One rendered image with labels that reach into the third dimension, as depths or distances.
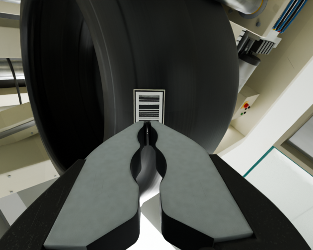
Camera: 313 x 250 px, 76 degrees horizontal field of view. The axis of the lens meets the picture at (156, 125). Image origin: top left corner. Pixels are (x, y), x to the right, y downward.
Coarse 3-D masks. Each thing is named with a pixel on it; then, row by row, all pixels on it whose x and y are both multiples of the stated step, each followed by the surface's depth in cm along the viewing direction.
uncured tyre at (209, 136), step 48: (48, 0) 53; (96, 0) 26; (144, 0) 25; (192, 0) 30; (48, 48) 62; (96, 48) 27; (144, 48) 25; (192, 48) 28; (48, 96) 66; (96, 96) 78; (192, 96) 29; (48, 144) 55; (96, 144) 71; (144, 192) 34
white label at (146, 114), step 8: (136, 96) 25; (144, 96) 26; (152, 96) 26; (160, 96) 26; (136, 104) 26; (144, 104) 26; (152, 104) 26; (160, 104) 26; (136, 112) 26; (144, 112) 26; (152, 112) 26; (160, 112) 26; (136, 120) 26; (144, 120) 26; (152, 120) 27; (160, 120) 27
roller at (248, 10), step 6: (216, 0) 35; (222, 0) 35; (228, 0) 35; (234, 0) 36; (240, 0) 37; (246, 0) 38; (252, 0) 39; (258, 0) 40; (234, 6) 38; (240, 6) 39; (246, 6) 39; (252, 6) 40; (258, 6) 42; (246, 12) 43; (252, 12) 43
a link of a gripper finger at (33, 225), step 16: (80, 160) 9; (64, 176) 8; (48, 192) 7; (64, 192) 7; (32, 208) 7; (48, 208) 7; (16, 224) 6; (32, 224) 6; (48, 224) 6; (0, 240) 6; (16, 240) 6; (32, 240) 6
